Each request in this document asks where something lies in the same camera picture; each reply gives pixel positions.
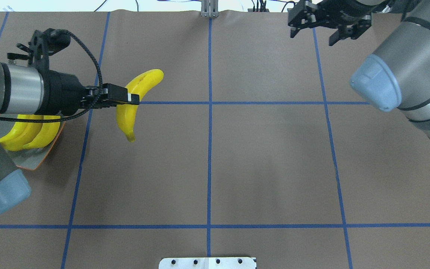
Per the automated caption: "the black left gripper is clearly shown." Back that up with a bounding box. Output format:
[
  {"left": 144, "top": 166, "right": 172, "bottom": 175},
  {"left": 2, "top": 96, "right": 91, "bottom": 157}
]
[{"left": 43, "top": 70, "right": 140, "bottom": 116}]

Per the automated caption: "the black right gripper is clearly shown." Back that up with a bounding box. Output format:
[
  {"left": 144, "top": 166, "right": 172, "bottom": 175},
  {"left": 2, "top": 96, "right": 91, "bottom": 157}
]
[{"left": 288, "top": 0, "right": 373, "bottom": 46}]

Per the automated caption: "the yellow banana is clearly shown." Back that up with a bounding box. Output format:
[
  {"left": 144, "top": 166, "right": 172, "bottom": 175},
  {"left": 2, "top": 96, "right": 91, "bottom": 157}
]
[
  {"left": 22, "top": 121, "right": 61, "bottom": 150},
  {"left": 116, "top": 69, "right": 164, "bottom": 142},
  {"left": 0, "top": 121, "right": 29, "bottom": 149},
  {"left": 2, "top": 123, "right": 43, "bottom": 151}
]

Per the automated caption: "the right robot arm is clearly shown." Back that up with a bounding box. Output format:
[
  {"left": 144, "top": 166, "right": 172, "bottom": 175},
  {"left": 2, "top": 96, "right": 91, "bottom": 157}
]
[{"left": 288, "top": 0, "right": 430, "bottom": 140}]

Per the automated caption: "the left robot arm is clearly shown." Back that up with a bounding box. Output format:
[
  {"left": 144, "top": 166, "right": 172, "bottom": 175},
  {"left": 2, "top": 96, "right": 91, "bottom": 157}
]
[{"left": 0, "top": 62, "right": 142, "bottom": 215}]

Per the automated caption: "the grey square plate orange rim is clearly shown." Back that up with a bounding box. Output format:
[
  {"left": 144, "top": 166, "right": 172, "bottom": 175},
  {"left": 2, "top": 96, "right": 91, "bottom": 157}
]
[{"left": 0, "top": 121, "right": 66, "bottom": 171}]

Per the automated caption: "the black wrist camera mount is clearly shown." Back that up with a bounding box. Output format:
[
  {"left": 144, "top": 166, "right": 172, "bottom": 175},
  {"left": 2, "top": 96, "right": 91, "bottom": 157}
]
[{"left": 7, "top": 28, "right": 71, "bottom": 74}]

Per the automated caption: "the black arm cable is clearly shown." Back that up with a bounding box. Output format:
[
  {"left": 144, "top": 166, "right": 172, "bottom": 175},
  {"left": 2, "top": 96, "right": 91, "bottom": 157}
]
[{"left": 0, "top": 30, "right": 103, "bottom": 123}]

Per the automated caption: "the aluminium frame post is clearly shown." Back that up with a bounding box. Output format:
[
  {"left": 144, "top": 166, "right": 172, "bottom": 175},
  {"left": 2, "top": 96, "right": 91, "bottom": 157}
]
[{"left": 200, "top": 0, "right": 219, "bottom": 19}]

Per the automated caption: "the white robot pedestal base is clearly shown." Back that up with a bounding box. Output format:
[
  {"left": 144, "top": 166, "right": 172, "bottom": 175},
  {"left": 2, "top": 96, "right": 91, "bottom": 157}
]
[{"left": 158, "top": 257, "right": 258, "bottom": 269}]

